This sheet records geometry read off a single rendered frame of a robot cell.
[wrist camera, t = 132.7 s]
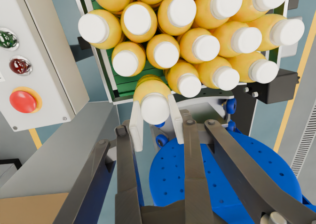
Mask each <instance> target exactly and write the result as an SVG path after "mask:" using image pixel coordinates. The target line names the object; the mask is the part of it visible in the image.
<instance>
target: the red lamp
mask: <svg viewBox="0 0 316 224"><path fill-rule="evenodd" d="M9 68H10V69H11V70H12V71H13V72H14V73H16V74H25V73H27V72H28V69H29V67H28V64H27V63H26V62H25V61H24V60H22V59H20V58H15V59H12V60H11V61H10V62H9Z"/></svg>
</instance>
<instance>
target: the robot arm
mask: <svg viewBox="0 0 316 224"><path fill-rule="evenodd" d="M167 97H168V104H169V107H170V115H171V119H172V122H173V126H174V130H175V134H176V137H177V141H178V144H184V168H185V179H184V196H185V199H183V200H178V201H175V202H173V203H171V204H169V205H166V206H164V207H160V206H150V205H148V206H145V205H144V200H143V195H142V188H141V182H140V177H139V172H138V167H137V161H136V156H135V151H136V152H140V151H142V142H143V117H142V115H141V107H140V103H139V101H138V100H135V101H134V102H133V108H132V113H131V119H129V120H125V121H124V122H123V123H122V125H119V126H117V127H116V128H115V129H114V131H115V134H116V139H114V140H112V141H109V140H108V139H102V140H100V141H98V142H97V143H96V144H95V146H94V148H93V150H92V152H91V154H90V155H89V157H88V159H87V161H86V163H85V165H84V166H83V168H82V170H81V172H80V174H79V176H78V177H77V179H76V181H75V183H74V185H73V187H72V188H71V190H70V192H69V194H68V196H67V197H66V199H65V201H64V203H63V205H62V207H61V208H60V210H59V212H58V214H57V216H56V218H55V219H54V221H53V223H52V224H97V222H98V219H99V216H100V213H101V210H102V207H103V203H104V200H105V196H106V193H107V190H108V187H109V184H110V181H111V177H112V174H113V171H114V168H115V164H116V163H117V194H115V224H229V223H227V222H226V221H225V220H223V219H222V218H221V217H220V216H219V215H217V214H216V213H215V212H214V211H212V205H211V200H210V194H209V189H208V183H207V179H206V176H205V169H204V163H203V157H202V152H201V146H200V144H206V146H207V148H208V149H209V151H210V153H211V154H212V156H213V157H214V159H215V161H216V162H217V164H218V165H219V167H220V169H221V170H222V172H223V174H224V175H225V177H226V179H227V180H228V182H229V183H230V185H231V187H232V188H233V190H234V191H235V193H236V195H237V196H238V198H239V199H240V201H241V203H242V204H243V206H244V208H245V209H246V211H247V213H248V214H249V216H250V217H251V219H252V220H253V221H254V223H255V224H316V212H314V211H312V210H311V209H310V208H308V207H307V206H305V205H304V204H302V203H301V202H299V201H298V200H296V199H295V198H293V197H292V196H291V195H289V194H288V193H286V192H285V191H283V190H282V189H281V188H280V187H279V186H278V185H277V184H276V183H275V182H274V181H273V179H272V178H271V177H270V176H269V175H268V174H267V173H266V172H265V171H264V170H263V169H262V168H261V167H260V165H259V164H258V163H257V162H256V161H255V160H254V159H253V158H252V157H251V156H250V155H249V154H248V153H247V152H246V151H245V150H244V149H243V148H242V147H241V146H240V144H239V143H238V142H237V141H236V140H235V139H234V138H233V137H232V136H231V135H230V134H229V133H228V132H227V130H226V129H225V128H224V127H223V126H222V125H221V124H220V123H219V122H218V121H217V120H214V119H208V120H206V121H205V123H204V124H198V123H197V122H196V121H195V120H193V118H192V116H191V114H190V112H189V111H188V110H187V109H182V110H179V109H178V107H177V104H176V102H175V99H174V96H173V95H172V94H168V96H167ZM134 149H135V151H134Z"/></svg>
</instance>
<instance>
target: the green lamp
mask: <svg viewBox="0 0 316 224"><path fill-rule="evenodd" d="M14 46H15V39H14V37H13V36H12V35H11V34H10V33H9V32H7V31H0V47H2V48H7V49H9V48H13V47H14Z"/></svg>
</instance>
